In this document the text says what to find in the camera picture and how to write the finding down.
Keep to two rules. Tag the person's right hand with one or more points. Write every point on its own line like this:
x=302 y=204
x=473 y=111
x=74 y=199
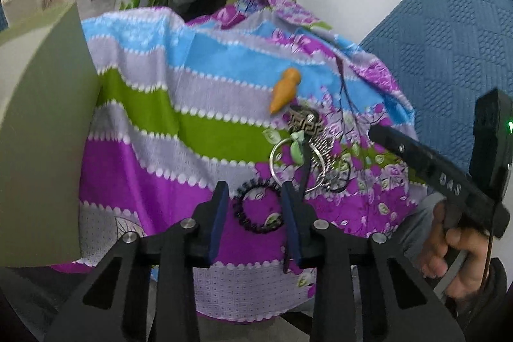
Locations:
x=435 y=254

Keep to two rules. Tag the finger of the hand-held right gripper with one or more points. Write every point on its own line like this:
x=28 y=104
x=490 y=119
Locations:
x=402 y=149

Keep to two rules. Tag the blue textured mattress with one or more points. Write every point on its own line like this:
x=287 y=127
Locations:
x=445 y=37

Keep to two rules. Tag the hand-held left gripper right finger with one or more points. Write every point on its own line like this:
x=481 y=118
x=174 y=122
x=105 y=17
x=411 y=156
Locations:
x=290 y=220

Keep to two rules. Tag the green leaf charm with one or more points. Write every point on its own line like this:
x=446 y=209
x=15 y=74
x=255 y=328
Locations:
x=298 y=151

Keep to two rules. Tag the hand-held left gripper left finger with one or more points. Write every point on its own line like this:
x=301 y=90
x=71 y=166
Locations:
x=218 y=216

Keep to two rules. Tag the silver bangle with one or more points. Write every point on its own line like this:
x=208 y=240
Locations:
x=272 y=161

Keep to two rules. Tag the colourful floral striped cloth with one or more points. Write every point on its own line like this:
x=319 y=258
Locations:
x=160 y=165

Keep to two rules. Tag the person's grey trouser leg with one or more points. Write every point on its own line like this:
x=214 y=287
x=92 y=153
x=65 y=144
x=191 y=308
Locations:
x=417 y=213

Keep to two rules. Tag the person's right forearm dark sleeve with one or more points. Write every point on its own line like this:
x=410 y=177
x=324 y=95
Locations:
x=489 y=298

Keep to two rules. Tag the orange carrot-shaped pendant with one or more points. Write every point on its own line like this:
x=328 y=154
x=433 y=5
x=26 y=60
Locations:
x=284 y=89

